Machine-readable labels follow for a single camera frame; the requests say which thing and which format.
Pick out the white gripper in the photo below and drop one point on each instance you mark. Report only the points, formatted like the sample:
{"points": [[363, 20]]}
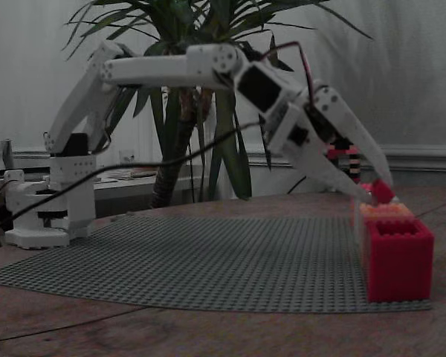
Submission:
{"points": [[317, 131]]}

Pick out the red Lego brick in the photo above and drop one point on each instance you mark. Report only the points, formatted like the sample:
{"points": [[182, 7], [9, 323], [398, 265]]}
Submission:
{"points": [[383, 191]]}

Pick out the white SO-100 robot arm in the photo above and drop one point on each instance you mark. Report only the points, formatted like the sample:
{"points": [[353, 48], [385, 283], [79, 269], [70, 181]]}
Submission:
{"points": [[152, 70]]}

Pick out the orange lego block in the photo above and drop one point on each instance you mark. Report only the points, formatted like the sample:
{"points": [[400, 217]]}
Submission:
{"points": [[388, 212]]}

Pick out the red lego block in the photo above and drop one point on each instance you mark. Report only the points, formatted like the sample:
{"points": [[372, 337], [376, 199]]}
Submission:
{"points": [[399, 264]]}

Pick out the grey Lego baseplate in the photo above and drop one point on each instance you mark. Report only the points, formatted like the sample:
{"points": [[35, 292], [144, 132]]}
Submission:
{"points": [[189, 260]]}

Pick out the large green yucca plant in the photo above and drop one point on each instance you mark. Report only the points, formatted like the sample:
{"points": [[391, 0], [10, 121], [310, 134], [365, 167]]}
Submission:
{"points": [[223, 148]]}

